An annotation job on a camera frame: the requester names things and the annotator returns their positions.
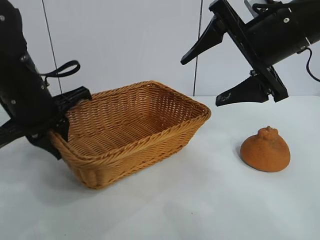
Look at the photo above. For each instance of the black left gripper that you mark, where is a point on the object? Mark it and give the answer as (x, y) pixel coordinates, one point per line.
(27, 100)

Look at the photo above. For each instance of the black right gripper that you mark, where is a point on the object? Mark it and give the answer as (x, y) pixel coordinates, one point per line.
(275, 37)

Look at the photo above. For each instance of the woven wicker basket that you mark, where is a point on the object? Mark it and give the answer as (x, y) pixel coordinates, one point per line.
(130, 125)

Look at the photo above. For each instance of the orange fruit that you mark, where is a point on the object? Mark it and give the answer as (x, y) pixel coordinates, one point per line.
(265, 155)

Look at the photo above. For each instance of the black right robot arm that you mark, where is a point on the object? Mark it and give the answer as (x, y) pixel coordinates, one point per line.
(310, 20)

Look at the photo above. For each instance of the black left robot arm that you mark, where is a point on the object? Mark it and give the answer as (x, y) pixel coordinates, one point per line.
(10, 30)

